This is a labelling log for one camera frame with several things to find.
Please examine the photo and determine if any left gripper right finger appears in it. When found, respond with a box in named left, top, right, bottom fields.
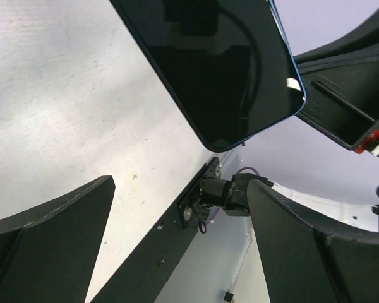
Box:
left=247, top=181, right=379, bottom=302

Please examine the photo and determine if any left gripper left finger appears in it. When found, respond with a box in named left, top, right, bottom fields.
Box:
left=0, top=175, right=115, bottom=302

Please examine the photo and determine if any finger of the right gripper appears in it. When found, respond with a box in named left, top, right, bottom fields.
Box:
left=295, top=9, right=379, bottom=155

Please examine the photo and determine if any blue phone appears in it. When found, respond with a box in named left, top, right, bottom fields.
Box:
left=112, top=0, right=306, bottom=153

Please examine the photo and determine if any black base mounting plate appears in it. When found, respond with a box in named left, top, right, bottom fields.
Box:
left=92, top=157, right=219, bottom=303

